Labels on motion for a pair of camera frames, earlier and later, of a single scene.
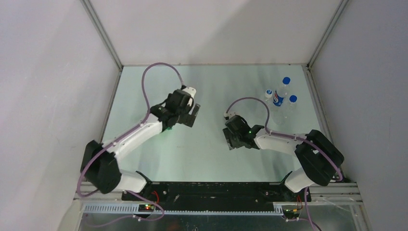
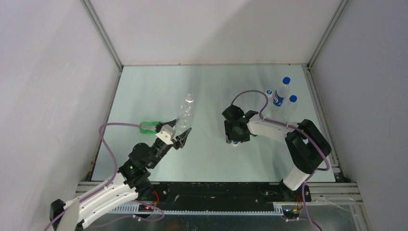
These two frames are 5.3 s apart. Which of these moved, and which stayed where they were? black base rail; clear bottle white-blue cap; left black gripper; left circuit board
Moved: left black gripper
Stayed: left circuit board; black base rail; clear bottle white-blue cap
